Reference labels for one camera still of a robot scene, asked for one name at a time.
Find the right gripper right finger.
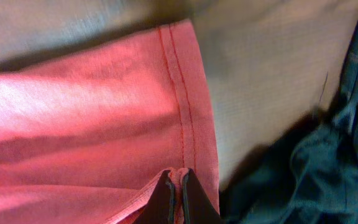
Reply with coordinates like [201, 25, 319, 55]
[182, 169, 223, 224]

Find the black crumpled garment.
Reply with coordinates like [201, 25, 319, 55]
[221, 23, 358, 223]

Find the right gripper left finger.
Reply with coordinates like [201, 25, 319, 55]
[134, 170, 175, 224]

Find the red printed t-shirt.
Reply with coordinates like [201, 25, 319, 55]
[0, 20, 219, 223]

